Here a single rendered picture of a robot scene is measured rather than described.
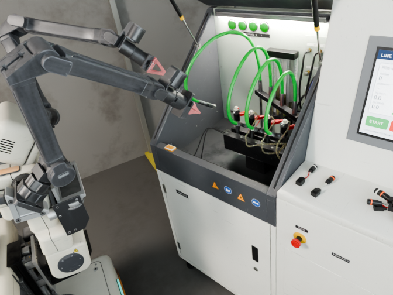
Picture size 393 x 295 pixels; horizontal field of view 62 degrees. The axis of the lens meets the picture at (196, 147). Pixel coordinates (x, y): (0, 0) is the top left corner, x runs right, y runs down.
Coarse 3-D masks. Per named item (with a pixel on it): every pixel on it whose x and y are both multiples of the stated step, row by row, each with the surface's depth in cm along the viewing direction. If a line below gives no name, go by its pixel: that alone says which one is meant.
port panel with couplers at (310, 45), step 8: (312, 40) 136; (320, 40) 134; (312, 48) 138; (320, 48) 136; (312, 56) 140; (304, 64) 144; (304, 72) 146; (312, 72) 143; (304, 80) 148; (304, 88) 150
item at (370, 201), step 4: (376, 188) 108; (376, 192) 107; (380, 192) 106; (384, 192) 105; (380, 196) 106; (384, 196) 105; (388, 196) 104; (368, 200) 104; (372, 200) 103; (376, 200) 103; (388, 200) 103; (392, 200) 103; (368, 204) 104; (372, 204) 104; (376, 204) 103; (380, 204) 103; (388, 204) 102; (392, 204) 101; (376, 208) 104; (380, 208) 103; (384, 208) 103; (388, 208) 101; (392, 208) 100
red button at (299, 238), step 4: (296, 232) 121; (296, 236) 122; (300, 236) 121; (304, 236) 120; (292, 240) 120; (296, 240) 119; (300, 240) 120; (304, 240) 120; (292, 244) 120; (296, 244) 119; (300, 244) 119
